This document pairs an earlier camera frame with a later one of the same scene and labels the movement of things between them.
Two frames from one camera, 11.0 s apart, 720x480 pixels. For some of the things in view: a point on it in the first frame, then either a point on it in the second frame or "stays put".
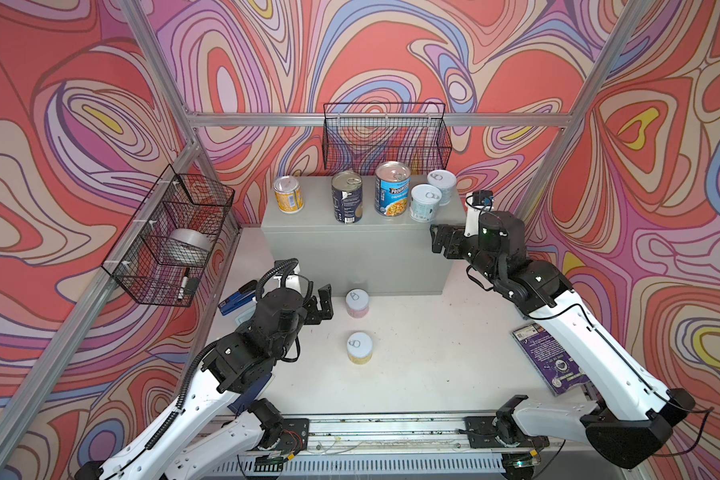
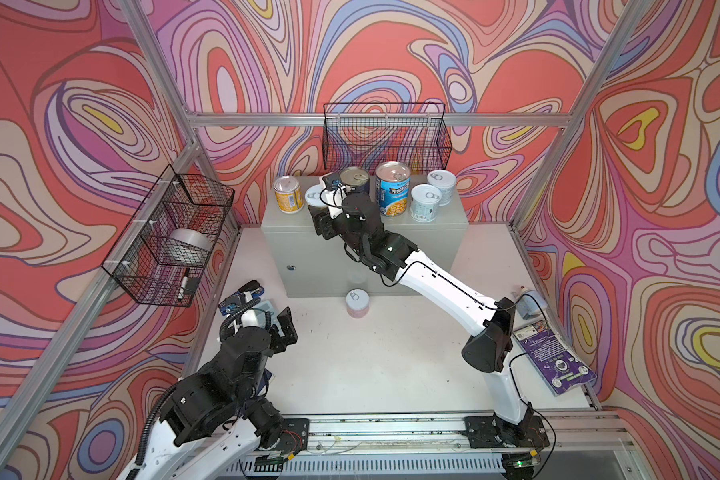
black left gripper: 315,317 → 279,344
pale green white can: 446,181 stays put
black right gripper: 443,231 → 323,220
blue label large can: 392,180 stays put
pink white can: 357,303 stays put
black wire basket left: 163,252 stays put
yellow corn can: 288,194 stays put
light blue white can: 424,201 stays put
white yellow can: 359,348 → 312,196
